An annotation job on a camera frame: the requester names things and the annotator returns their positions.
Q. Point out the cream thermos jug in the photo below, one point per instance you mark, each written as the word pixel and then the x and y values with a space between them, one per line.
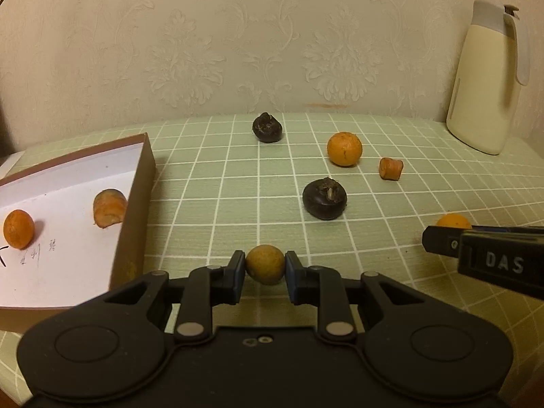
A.
pixel 480 85

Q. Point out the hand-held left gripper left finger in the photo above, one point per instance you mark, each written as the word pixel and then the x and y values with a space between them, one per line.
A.
pixel 239 270

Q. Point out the small carrot chunk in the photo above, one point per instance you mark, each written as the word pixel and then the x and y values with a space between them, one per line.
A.
pixel 391 168

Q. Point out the small orange kumquat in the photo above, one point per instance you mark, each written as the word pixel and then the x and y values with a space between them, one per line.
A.
pixel 454 221
pixel 344 148
pixel 18 229

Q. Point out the large carrot chunk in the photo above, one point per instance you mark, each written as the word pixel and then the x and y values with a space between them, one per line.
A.
pixel 109 208

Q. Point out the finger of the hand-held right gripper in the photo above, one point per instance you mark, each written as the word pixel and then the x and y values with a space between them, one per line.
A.
pixel 442 242

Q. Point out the yellow-brown longan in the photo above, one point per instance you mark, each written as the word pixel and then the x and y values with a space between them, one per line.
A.
pixel 265 264

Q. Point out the green checked tablecloth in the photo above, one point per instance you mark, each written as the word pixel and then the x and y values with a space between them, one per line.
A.
pixel 212 170

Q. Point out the dark water chestnut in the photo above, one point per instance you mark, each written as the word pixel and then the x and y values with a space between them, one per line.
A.
pixel 325 199
pixel 267 127

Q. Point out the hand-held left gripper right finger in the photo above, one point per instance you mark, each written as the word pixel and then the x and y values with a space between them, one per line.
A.
pixel 291 272

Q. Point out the brown cardboard box white inside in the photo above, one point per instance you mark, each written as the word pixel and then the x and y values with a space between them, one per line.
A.
pixel 63 263

